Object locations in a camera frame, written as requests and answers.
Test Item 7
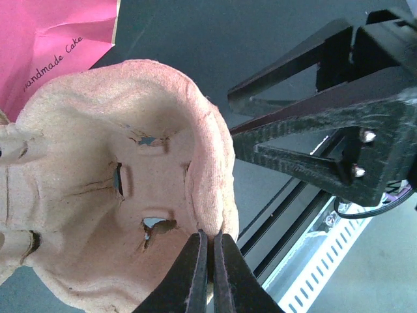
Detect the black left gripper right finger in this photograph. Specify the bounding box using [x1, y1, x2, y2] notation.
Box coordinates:
[214, 233, 283, 313]

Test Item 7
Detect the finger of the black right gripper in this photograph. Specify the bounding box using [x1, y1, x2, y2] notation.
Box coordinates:
[227, 19, 353, 117]
[231, 67, 416, 206]

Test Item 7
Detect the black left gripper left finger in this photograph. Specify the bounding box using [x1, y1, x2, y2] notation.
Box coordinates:
[134, 230, 208, 313]

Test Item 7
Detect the white slotted cable rail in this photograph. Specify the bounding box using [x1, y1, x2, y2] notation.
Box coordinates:
[277, 215, 375, 313]

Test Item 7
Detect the brown pulp cup carrier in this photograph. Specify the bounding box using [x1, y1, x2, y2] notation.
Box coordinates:
[1, 59, 239, 312]

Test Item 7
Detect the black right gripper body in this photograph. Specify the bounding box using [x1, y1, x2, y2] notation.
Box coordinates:
[316, 8, 416, 91]

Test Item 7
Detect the cream pink Cakes paper bag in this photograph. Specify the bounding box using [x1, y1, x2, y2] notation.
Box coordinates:
[1, 1, 121, 121]

